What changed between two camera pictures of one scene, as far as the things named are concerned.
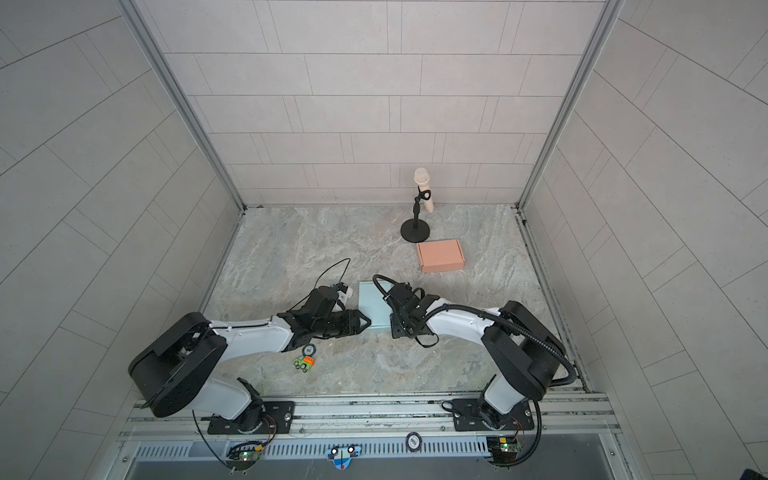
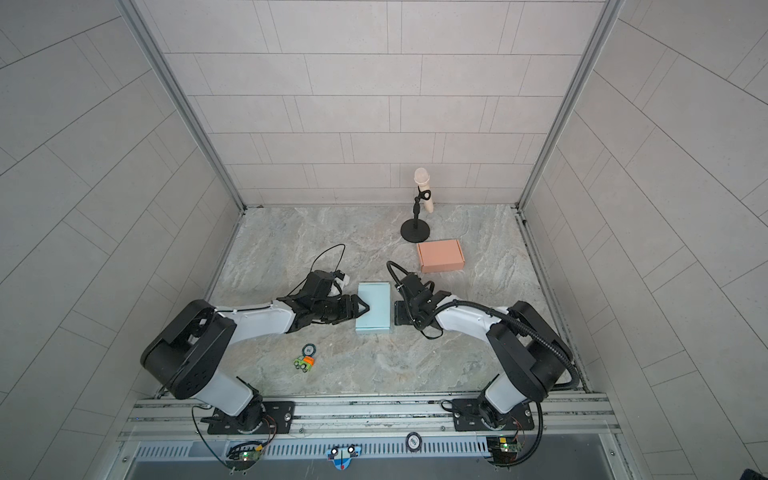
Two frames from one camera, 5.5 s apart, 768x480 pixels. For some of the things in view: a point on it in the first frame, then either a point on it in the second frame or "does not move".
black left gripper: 353,319 → 354,311
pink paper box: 445,255 does not move
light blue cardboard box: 372,303 does not move
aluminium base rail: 380,428 does not move
